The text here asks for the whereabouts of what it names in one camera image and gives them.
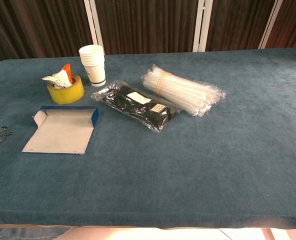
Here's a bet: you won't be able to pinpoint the stack of white paper cups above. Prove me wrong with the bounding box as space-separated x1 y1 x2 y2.
78 44 107 88

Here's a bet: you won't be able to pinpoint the yellow packing tape roll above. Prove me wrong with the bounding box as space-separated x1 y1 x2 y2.
46 74 85 105

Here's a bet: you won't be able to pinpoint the thin metal frame eyeglasses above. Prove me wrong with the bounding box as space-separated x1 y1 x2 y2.
0 125 13 147

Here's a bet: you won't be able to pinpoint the white frame post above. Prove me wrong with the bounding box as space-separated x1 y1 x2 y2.
84 0 104 55
192 0 214 53
258 0 284 50

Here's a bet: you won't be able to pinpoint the blue-green table cloth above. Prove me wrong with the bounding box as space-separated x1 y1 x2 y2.
0 47 296 230

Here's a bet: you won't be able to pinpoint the blue cardboard box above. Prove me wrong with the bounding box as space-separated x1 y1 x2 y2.
21 105 100 156

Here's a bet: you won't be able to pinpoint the black items in clear bag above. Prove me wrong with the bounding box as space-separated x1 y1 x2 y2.
91 79 181 135

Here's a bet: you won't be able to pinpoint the dark brown curtain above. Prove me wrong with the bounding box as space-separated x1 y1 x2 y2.
0 0 296 63

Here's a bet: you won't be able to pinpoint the yellow rubber band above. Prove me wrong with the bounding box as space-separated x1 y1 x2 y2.
155 72 172 95

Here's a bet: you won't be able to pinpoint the crumpled white orange wrapper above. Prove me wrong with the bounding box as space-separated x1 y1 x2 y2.
41 63 73 89

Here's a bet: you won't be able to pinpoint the bundle of clear wrapped straws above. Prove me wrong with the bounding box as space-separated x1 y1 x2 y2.
140 64 227 118

